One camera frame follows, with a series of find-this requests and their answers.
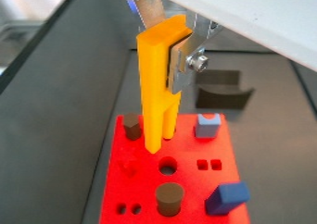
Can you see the light blue notched peg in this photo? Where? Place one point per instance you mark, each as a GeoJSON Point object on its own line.
{"type": "Point", "coordinates": [207, 126]}

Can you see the brown hexagonal peg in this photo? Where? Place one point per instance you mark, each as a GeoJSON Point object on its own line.
{"type": "Point", "coordinates": [132, 126]}

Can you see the brown round cylinder peg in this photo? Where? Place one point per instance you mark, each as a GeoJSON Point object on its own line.
{"type": "Point", "coordinates": [168, 197]}

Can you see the yellow square-circle peg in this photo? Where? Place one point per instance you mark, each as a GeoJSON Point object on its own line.
{"type": "Point", "coordinates": [159, 103]}

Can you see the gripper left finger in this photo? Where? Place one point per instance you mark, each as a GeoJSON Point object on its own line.
{"type": "Point", "coordinates": [148, 11]}

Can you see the red peg board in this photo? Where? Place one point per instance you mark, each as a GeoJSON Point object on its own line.
{"type": "Point", "coordinates": [194, 162]}

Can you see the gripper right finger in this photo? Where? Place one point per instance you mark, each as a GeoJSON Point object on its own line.
{"type": "Point", "coordinates": [187, 57]}

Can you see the black curved bracket stand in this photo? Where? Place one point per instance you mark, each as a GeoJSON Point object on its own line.
{"type": "Point", "coordinates": [219, 90]}

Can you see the dark blue square peg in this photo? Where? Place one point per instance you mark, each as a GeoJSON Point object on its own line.
{"type": "Point", "coordinates": [226, 198]}

